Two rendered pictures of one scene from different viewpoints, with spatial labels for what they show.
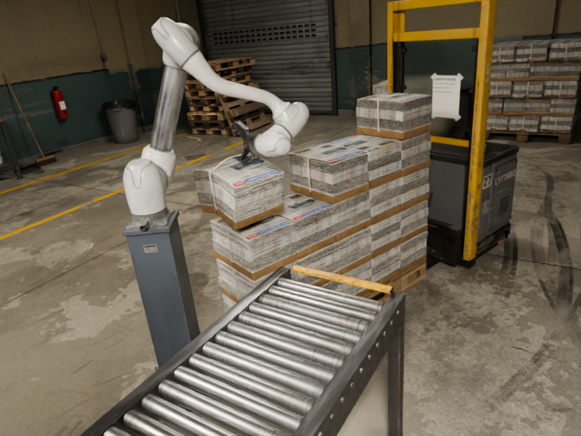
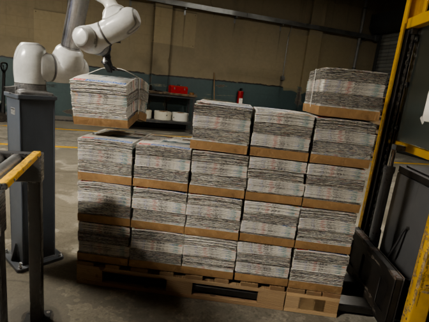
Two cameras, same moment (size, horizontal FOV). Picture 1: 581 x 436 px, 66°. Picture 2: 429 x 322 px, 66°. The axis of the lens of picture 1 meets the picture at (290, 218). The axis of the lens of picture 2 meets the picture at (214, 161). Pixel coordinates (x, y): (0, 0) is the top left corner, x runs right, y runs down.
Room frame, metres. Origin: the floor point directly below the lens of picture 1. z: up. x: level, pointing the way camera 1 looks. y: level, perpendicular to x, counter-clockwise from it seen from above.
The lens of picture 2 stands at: (1.13, -1.37, 1.15)
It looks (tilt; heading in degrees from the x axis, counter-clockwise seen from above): 13 degrees down; 40
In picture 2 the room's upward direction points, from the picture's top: 6 degrees clockwise
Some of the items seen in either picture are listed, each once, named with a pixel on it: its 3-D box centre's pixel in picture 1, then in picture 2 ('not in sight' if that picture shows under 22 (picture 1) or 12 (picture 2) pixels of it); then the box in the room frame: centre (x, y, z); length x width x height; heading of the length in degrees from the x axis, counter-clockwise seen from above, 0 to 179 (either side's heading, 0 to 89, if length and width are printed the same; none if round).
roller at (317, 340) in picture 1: (293, 333); not in sight; (1.27, 0.02, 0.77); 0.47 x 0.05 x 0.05; 56
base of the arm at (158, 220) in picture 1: (149, 216); (26, 88); (1.86, 0.62, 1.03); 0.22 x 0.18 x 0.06; 0
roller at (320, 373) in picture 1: (272, 356); not in sight; (1.16, 0.10, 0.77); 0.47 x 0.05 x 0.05; 56
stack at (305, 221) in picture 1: (316, 260); (189, 213); (2.44, -0.14, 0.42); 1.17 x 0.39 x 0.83; 127
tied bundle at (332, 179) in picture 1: (328, 172); (222, 125); (2.53, -0.24, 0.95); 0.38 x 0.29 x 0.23; 37
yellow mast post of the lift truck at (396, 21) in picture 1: (395, 128); (387, 133); (3.41, -0.86, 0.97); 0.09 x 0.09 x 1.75; 37
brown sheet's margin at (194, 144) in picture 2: (328, 186); (220, 141); (2.52, -0.24, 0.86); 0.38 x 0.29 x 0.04; 37
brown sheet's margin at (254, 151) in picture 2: (363, 174); (274, 147); (2.70, -0.48, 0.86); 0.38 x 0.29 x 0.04; 37
